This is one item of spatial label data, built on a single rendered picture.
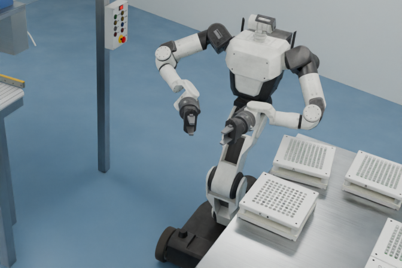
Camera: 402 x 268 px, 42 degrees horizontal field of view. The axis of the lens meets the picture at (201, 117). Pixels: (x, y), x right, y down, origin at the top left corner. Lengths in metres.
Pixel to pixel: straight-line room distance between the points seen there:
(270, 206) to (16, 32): 1.42
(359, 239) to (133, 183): 1.87
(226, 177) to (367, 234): 0.79
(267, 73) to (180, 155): 1.61
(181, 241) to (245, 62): 1.05
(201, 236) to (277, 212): 1.03
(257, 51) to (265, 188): 0.65
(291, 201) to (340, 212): 0.23
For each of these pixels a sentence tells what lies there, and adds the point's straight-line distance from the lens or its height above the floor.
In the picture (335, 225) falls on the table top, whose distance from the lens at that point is 2.16.
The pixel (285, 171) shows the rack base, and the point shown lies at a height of 0.89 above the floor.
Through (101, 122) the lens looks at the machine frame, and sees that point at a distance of 3.48.
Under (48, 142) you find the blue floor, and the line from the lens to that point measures 4.03.
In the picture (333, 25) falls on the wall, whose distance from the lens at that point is 5.23.
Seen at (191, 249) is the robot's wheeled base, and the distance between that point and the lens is 2.89.
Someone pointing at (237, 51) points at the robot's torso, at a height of 1.27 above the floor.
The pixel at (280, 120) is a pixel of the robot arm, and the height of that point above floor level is 1.07.
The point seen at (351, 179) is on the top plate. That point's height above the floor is 0.94.
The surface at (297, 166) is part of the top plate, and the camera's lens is 2.30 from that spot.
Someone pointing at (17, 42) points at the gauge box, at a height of 1.20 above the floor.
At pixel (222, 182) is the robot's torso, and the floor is 0.64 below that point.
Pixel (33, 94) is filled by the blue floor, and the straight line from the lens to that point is 4.68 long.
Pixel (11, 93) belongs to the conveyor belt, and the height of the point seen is 0.92.
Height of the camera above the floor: 2.24
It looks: 31 degrees down
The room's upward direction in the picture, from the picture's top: 6 degrees clockwise
